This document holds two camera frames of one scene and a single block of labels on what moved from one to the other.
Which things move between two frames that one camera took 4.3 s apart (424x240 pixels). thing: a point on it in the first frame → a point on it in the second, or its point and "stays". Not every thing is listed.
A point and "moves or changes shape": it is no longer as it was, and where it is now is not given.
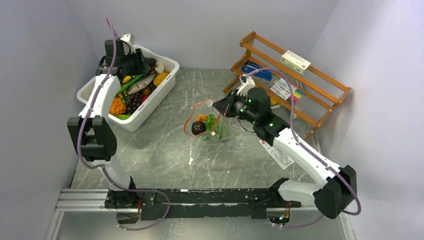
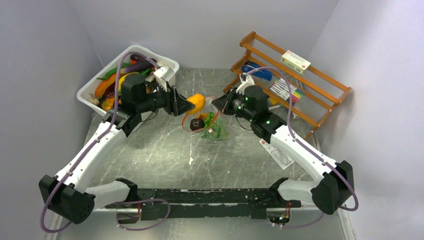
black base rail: x=192 y=203 stays
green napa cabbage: x=214 y=132 stays
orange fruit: x=160 y=78 moves or changes shape
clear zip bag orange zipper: x=206 y=121 stays
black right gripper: x=225 y=105 stays
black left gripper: x=143 y=66 → x=176 y=104
